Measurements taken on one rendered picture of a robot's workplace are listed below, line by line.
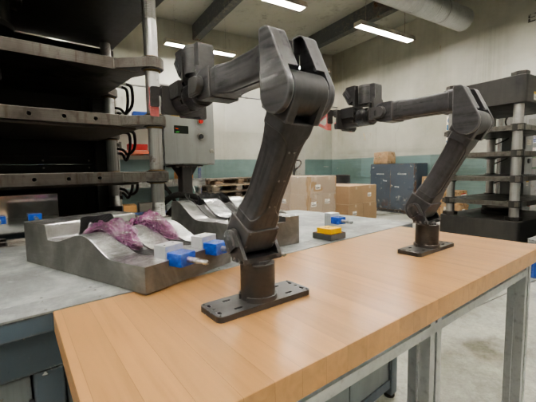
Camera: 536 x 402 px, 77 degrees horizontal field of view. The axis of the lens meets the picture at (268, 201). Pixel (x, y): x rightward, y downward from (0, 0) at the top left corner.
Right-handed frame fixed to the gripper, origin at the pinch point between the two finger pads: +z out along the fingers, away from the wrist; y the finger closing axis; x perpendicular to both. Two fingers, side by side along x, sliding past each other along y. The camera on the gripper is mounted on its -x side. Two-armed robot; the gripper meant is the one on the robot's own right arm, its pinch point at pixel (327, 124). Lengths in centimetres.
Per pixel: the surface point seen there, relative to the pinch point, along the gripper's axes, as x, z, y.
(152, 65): -30, 63, 42
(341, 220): 37.1, 1.3, -9.1
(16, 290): 40, -2, 95
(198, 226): 34, 10, 49
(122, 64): -32, 71, 52
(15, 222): 33, 69, 94
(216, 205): 28, 19, 37
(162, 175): 17, 63, 40
